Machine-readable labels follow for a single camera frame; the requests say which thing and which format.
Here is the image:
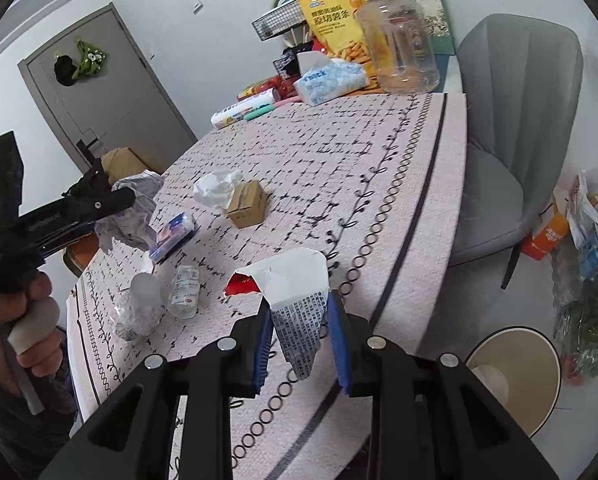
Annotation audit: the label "person's dark patterned clothing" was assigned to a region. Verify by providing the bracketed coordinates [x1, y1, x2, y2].
[0, 360, 80, 480]

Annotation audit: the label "yellow snack bag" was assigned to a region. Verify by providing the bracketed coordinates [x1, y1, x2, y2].
[295, 0, 380, 92]

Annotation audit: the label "blue tissue packet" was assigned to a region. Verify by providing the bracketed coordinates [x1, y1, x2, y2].
[148, 211, 197, 264]

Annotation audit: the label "clear plastic jug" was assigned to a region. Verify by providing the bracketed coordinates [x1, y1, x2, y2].
[354, 0, 441, 94]

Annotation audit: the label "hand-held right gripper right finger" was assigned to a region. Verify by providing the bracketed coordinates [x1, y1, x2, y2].
[328, 290, 560, 480]

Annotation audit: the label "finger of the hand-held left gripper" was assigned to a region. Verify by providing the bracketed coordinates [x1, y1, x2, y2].
[54, 186, 136, 227]

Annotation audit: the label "red snack packets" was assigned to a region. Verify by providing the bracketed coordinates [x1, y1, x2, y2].
[236, 74, 300, 103]

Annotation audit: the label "orange carton box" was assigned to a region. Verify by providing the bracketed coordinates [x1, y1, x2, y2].
[520, 200, 572, 261]

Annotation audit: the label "green marker pen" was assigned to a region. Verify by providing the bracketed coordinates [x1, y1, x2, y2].
[243, 99, 287, 122]

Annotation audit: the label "black door lock handle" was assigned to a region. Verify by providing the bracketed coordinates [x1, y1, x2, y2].
[76, 137, 104, 161]

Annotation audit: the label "beige round waste bin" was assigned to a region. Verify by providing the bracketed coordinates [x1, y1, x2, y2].
[464, 326, 562, 441]

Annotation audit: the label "brown chair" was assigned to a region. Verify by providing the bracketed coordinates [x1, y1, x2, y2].
[61, 147, 166, 278]

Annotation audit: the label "white bag roll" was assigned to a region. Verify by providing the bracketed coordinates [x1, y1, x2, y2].
[210, 87, 278, 131]

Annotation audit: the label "small clear plastic packet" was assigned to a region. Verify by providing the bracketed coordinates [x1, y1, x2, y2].
[168, 264, 201, 318]

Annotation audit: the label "patterned white tablecloth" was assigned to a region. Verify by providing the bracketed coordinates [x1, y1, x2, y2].
[66, 91, 467, 480]

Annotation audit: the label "small cardboard box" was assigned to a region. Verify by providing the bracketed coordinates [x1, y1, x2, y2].
[226, 180, 269, 230]

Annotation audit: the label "clear plastic bottle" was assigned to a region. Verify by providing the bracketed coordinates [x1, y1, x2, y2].
[114, 271, 166, 343]

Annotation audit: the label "green hat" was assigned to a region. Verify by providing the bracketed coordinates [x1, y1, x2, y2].
[74, 37, 110, 81]

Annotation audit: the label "blue white tissue pack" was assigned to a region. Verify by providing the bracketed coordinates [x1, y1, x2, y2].
[292, 51, 370, 107]

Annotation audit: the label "bagged green vegetables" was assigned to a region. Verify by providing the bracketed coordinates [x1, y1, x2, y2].
[552, 280, 598, 386]

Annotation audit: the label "patterned plastic bag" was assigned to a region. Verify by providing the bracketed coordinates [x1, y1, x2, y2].
[95, 170, 166, 256]

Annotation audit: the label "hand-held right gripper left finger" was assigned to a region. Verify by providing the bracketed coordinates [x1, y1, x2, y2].
[39, 302, 275, 480]

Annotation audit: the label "grey upholstered chair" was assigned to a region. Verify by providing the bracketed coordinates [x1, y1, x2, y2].
[449, 12, 585, 291]

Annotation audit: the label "white tissue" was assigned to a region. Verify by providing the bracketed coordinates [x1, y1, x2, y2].
[193, 169, 245, 211]

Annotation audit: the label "white plastic bag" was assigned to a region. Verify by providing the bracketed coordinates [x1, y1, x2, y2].
[554, 169, 598, 286]

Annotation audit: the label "green floral box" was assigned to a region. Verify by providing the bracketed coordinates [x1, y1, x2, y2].
[399, 0, 457, 56]

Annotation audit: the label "black cloth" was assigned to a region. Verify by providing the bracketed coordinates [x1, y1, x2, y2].
[66, 157, 114, 198]

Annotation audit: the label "grey door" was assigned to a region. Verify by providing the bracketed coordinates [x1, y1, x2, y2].
[18, 2, 200, 176]

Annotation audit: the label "black wire basket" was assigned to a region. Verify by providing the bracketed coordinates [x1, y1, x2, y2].
[273, 45, 325, 81]
[251, 0, 310, 41]

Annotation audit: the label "black hat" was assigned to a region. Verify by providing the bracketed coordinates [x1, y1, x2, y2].
[53, 54, 80, 87]

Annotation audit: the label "white printed wrapper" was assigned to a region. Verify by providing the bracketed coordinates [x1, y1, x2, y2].
[224, 247, 330, 381]

